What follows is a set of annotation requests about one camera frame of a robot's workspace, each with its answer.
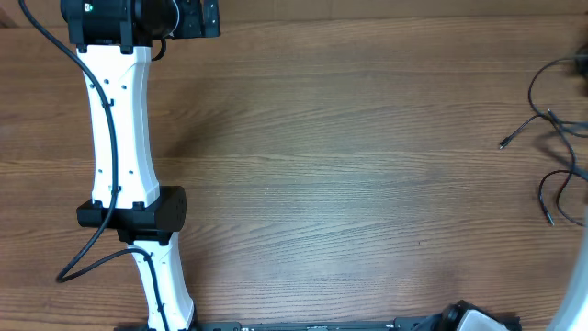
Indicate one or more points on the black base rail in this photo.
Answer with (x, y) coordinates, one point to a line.
(396, 324)

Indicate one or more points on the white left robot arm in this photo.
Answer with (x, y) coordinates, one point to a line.
(113, 41)

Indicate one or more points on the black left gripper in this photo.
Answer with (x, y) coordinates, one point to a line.
(194, 26)

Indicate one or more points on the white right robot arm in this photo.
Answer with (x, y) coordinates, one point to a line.
(571, 316)

